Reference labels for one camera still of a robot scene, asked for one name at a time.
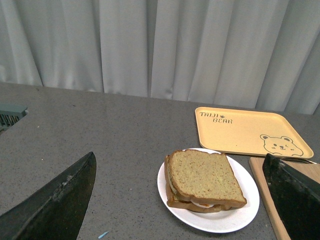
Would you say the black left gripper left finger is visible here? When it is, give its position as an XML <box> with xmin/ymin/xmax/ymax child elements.
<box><xmin>0</xmin><ymin>152</ymin><xmax>97</xmax><ymax>240</ymax></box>

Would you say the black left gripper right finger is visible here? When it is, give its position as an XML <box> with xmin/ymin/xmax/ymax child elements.
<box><xmin>262</xmin><ymin>153</ymin><xmax>320</xmax><ymax>240</ymax></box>

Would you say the fried egg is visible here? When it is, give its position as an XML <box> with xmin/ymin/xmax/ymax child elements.
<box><xmin>172</xmin><ymin>194</ymin><xmax>216</xmax><ymax>209</ymax></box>

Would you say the white round plate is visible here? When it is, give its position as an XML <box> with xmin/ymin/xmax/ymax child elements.
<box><xmin>157</xmin><ymin>156</ymin><xmax>260</xmax><ymax>233</ymax></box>

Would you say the bamboo cutting board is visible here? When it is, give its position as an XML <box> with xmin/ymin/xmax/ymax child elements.
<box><xmin>249</xmin><ymin>157</ymin><xmax>320</xmax><ymax>240</ymax></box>

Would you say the blue paper scrap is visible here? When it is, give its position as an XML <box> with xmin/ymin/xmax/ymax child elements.
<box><xmin>98</xmin><ymin>231</ymin><xmax>109</xmax><ymax>239</ymax></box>

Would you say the yellow bear tray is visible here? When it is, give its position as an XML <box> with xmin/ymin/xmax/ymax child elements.
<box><xmin>195</xmin><ymin>106</ymin><xmax>314</xmax><ymax>159</ymax></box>

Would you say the grey curtain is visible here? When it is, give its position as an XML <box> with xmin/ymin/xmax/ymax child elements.
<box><xmin>0</xmin><ymin>0</ymin><xmax>320</xmax><ymax>115</ymax></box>

